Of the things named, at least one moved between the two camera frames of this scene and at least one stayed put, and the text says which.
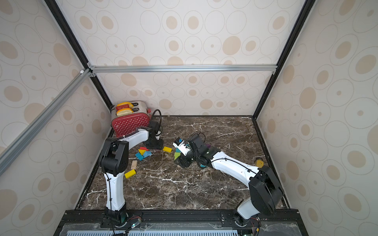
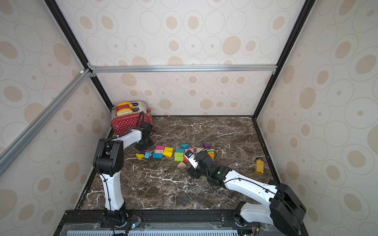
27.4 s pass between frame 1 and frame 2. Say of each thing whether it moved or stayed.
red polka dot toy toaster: stayed
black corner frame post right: stayed
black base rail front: stayed
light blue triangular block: stayed
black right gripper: moved
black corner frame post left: stayed
